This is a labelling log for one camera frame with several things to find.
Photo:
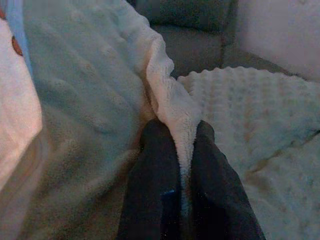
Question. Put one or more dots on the grey sofa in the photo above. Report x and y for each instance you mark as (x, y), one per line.
(195, 37)

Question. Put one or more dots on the white bubble fleece pillow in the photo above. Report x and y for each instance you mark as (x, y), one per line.
(95, 100)

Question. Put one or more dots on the plain white cushion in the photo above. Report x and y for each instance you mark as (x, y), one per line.
(280, 32)

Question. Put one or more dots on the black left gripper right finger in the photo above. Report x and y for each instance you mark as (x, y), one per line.
(220, 190)

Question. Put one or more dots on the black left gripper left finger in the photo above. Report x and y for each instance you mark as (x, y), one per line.
(150, 187)

